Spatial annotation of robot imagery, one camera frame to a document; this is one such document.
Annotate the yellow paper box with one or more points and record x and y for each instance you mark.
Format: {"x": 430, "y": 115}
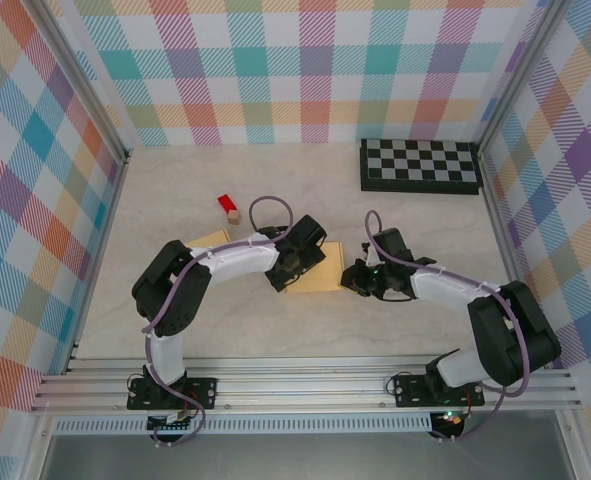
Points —
{"x": 320, "y": 280}
{"x": 210, "y": 239}

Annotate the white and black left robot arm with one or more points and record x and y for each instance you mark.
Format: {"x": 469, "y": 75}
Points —
{"x": 240, "y": 262}

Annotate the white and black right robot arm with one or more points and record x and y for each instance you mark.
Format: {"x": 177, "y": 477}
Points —
{"x": 445, "y": 290}

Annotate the small wooden cube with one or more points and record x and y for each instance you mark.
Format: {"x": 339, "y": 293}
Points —
{"x": 234, "y": 217}

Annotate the red block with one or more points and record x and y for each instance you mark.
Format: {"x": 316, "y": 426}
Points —
{"x": 227, "y": 202}

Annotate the black and grey checkerboard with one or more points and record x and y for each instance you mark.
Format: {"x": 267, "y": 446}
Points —
{"x": 420, "y": 165}

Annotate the small circuit board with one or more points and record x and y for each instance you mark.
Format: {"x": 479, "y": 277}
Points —
{"x": 452, "y": 420}
{"x": 172, "y": 425}

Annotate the grey metal panel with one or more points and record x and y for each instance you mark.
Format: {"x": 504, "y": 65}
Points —
{"x": 300, "y": 460}

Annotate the aluminium side rail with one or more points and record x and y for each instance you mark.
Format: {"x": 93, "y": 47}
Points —
{"x": 508, "y": 235}
{"x": 101, "y": 250}

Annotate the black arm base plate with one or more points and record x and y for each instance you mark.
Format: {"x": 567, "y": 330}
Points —
{"x": 410, "y": 392}
{"x": 202, "y": 390}

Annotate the aluminium front rail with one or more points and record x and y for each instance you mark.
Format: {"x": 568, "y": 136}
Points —
{"x": 300, "y": 385}

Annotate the aluminium frame post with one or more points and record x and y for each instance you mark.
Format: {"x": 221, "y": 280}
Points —
{"x": 85, "y": 75}
{"x": 516, "y": 75}

